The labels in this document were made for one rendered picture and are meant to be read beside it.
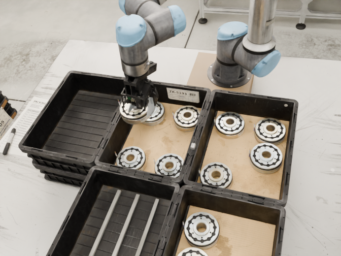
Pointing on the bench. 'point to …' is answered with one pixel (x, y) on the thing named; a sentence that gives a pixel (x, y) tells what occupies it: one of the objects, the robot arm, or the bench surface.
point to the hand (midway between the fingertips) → (144, 108)
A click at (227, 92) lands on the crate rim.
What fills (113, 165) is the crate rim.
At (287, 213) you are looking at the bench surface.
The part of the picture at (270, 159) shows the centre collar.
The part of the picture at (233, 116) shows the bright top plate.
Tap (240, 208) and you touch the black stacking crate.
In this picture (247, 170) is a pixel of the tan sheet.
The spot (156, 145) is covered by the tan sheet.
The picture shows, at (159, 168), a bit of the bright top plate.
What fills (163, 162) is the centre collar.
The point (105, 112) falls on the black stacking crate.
